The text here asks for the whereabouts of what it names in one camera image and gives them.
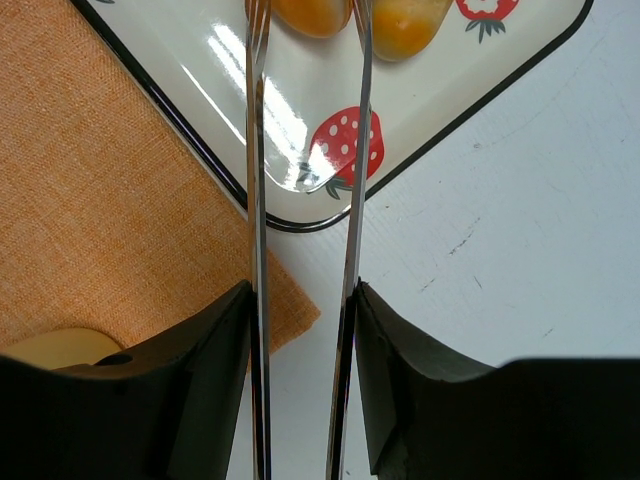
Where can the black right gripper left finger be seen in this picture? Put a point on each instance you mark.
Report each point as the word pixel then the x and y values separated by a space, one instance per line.
pixel 165 408

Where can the striped bread roll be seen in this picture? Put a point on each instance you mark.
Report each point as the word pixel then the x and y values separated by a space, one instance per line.
pixel 403 28

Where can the yellow mug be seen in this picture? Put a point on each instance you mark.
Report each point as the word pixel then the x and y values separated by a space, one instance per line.
pixel 63 348

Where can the orange cloth placemat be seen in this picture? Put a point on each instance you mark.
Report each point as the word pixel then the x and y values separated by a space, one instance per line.
pixel 107 220

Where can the metal serving tongs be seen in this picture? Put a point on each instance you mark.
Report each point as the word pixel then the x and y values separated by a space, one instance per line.
pixel 258 15

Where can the glossy orange bun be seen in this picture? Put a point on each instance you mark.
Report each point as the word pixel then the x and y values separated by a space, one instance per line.
pixel 314 18

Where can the white strawberry tray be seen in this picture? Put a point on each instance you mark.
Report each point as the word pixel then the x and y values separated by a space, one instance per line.
pixel 188 57

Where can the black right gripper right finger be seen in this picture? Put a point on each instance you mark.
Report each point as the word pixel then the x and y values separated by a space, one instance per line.
pixel 431 412

